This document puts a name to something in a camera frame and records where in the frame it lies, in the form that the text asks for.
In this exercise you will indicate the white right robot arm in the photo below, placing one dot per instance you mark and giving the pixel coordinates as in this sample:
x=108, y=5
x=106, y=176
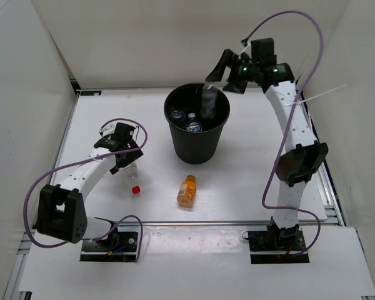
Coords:
x=301, y=153

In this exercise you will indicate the black plastic waste bin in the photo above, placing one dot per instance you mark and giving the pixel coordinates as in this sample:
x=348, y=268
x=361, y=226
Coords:
x=190, y=147

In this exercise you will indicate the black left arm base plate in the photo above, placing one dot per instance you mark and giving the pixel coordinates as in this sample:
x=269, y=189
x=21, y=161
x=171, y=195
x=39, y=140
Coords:
x=121, y=247

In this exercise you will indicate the clear bottle red label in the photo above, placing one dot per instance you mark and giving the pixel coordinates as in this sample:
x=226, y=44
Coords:
x=131, y=178

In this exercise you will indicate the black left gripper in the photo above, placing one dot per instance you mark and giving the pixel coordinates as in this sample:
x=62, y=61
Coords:
x=132, y=155

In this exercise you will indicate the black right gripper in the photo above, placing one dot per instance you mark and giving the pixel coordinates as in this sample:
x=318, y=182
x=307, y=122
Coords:
x=225, y=60

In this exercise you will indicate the white zip tie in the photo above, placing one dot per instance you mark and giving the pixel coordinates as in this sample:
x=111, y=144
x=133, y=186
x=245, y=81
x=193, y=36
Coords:
x=317, y=96

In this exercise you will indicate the clear bottle black cap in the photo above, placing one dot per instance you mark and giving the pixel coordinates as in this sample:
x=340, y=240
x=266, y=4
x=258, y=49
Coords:
x=208, y=100

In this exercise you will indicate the clear bottle blue cap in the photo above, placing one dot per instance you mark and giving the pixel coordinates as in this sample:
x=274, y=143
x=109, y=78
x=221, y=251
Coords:
x=177, y=116

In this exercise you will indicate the orange juice bottle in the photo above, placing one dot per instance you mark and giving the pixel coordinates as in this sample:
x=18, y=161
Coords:
x=187, y=192

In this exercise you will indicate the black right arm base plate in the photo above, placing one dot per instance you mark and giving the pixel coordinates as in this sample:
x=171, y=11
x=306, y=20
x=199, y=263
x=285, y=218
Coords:
x=263, y=251

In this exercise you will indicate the clear bottle white cap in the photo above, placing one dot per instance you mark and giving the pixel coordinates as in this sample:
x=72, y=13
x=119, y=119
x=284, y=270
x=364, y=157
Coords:
x=193, y=124

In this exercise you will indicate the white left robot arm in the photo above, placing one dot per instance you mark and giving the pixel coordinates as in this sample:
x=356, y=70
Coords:
x=61, y=210

